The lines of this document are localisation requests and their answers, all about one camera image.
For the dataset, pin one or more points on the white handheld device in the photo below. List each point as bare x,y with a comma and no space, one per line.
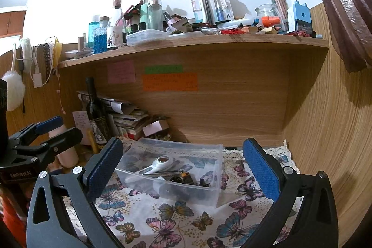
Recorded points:
159,163

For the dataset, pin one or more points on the clear bottle with white label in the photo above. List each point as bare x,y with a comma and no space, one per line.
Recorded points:
116,35

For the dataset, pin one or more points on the toothbrush blister pack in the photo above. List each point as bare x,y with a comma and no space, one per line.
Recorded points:
222,6
200,0

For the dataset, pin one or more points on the green pump bottle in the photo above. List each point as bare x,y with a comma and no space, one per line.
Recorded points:
144,11

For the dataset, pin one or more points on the white fluffy duster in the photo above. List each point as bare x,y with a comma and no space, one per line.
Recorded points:
14,91

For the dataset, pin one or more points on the wooden shelf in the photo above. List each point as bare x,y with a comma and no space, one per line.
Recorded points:
203,44

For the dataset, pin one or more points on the clear plastic box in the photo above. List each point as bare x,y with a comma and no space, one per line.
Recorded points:
139,149

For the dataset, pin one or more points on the stack of books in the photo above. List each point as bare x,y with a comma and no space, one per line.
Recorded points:
130,124

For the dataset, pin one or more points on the yellow stick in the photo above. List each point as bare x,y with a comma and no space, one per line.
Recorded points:
93,142

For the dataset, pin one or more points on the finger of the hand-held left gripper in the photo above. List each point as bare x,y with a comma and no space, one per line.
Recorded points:
49,124
65,139

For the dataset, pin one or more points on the patterned headband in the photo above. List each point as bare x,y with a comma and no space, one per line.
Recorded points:
46,62

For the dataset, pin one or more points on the rolled magazines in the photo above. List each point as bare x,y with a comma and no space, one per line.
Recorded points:
122,105

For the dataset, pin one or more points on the clear bottle with silver cap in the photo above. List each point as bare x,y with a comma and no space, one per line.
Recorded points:
155,16

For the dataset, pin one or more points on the small black yellow object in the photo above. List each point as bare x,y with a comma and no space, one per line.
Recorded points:
190,178

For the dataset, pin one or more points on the white fluffy brush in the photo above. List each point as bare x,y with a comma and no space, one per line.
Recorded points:
26,53

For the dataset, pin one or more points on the small pale pink box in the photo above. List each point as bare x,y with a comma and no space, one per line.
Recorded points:
154,128

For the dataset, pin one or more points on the glass bottle with blue beads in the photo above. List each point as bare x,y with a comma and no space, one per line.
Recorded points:
101,41

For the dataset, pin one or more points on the orange capped marker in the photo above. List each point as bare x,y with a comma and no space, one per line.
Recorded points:
271,21

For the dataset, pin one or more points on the white hanging tag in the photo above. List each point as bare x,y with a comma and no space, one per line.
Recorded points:
37,80

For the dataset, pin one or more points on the clear tube of pencils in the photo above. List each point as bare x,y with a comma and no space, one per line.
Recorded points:
279,0

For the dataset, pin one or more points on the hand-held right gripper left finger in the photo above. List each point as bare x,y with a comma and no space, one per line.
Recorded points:
104,169

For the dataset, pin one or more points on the white handwritten note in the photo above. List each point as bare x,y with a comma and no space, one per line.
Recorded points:
80,123

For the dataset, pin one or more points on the glass jar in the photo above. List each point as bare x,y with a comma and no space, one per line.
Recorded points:
266,12

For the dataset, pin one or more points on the beige cylinder object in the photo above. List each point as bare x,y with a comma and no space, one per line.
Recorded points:
68,153

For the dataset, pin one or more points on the orange sticky note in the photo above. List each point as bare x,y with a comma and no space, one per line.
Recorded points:
170,82

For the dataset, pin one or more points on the pink sticky note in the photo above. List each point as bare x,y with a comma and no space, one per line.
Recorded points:
122,71

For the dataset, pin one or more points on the green sticky note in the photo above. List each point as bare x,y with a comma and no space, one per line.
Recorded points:
164,69

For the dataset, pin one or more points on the cardboard tube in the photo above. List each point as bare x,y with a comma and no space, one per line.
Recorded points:
80,43

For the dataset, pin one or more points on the blue liquid bottle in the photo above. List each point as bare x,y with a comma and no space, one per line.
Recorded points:
92,32

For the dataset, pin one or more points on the butterfly print tablecloth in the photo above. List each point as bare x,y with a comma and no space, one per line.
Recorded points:
180,224

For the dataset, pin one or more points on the lidded clear plastic container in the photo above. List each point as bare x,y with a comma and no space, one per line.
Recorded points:
145,37

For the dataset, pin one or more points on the dark wine bottle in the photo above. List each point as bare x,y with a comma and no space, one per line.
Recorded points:
94,111

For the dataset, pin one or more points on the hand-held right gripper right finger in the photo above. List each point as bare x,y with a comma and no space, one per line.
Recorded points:
261,171

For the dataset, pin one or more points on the mauve curtain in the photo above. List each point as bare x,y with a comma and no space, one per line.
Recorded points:
345,18

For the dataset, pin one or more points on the wooden cabinet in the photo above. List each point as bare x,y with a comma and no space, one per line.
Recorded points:
11,22

